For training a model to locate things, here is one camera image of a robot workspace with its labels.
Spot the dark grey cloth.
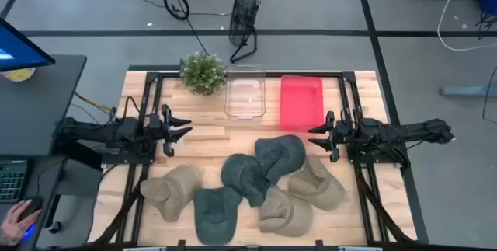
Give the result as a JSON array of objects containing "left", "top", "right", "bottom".
[{"left": 254, "top": 134, "right": 307, "bottom": 185}]

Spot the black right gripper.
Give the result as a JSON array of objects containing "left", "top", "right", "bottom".
[{"left": 307, "top": 110, "right": 364, "bottom": 163}]

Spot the black desk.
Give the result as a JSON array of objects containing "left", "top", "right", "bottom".
[{"left": 0, "top": 54, "right": 88, "bottom": 159}]

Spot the black computer mouse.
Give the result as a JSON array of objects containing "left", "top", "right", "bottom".
[{"left": 17, "top": 195, "right": 44, "bottom": 223}]

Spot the black keyboard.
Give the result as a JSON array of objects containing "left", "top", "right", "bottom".
[{"left": 0, "top": 159, "right": 30, "bottom": 204}]

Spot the red plastic bin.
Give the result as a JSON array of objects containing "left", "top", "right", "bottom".
[{"left": 279, "top": 75, "right": 325, "bottom": 133}]

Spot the yellow cable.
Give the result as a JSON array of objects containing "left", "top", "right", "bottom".
[{"left": 73, "top": 91, "right": 114, "bottom": 114}]

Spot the dark grey cap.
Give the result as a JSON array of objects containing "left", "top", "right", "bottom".
[
  {"left": 193, "top": 187, "right": 244, "bottom": 246},
  {"left": 221, "top": 153, "right": 272, "bottom": 208}
]

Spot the tan cap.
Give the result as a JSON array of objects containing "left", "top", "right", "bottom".
[
  {"left": 287, "top": 154, "right": 347, "bottom": 212},
  {"left": 259, "top": 185, "right": 314, "bottom": 239},
  {"left": 140, "top": 163, "right": 203, "bottom": 223}
]

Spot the yellow round object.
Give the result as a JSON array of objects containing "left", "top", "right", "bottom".
[{"left": 0, "top": 67, "right": 37, "bottom": 83}]

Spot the clear plastic bin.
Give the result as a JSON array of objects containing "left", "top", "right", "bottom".
[{"left": 224, "top": 63, "right": 267, "bottom": 120}]

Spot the person's hand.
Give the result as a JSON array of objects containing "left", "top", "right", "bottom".
[{"left": 0, "top": 199, "right": 43, "bottom": 248}]

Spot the computer monitor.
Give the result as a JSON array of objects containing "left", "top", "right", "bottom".
[{"left": 0, "top": 16, "right": 57, "bottom": 73}]

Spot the long white cable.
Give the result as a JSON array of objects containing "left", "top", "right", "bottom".
[{"left": 436, "top": 0, "right": 497, "bottom": 53}]

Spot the grey table leg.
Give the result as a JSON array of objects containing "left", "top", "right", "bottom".
[{"left": 438, "top": 84, "right": 497, "bottom": 98}]

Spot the coiled black cable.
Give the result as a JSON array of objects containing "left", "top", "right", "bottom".
[{"left": 162, "top": 0, "right": 191, "bottom": 22}]

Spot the black floor fan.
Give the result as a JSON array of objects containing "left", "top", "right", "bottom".
[{"left": 228, "top": 0, "right": 264, "bottom": 64}]

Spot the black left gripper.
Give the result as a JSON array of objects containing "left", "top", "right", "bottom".
[{"left": 149, "top": 103, "right": 193, "bottom": 158}]

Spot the green potted plant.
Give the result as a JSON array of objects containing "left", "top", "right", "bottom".
[{"left": 179, "top": 51, "right": 228, "bottom": 96}]

